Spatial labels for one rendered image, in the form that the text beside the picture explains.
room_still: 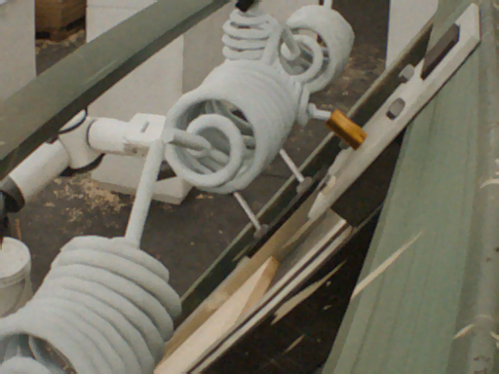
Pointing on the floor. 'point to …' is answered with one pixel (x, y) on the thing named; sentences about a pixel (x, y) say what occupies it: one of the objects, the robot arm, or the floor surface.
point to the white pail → (14, 276)
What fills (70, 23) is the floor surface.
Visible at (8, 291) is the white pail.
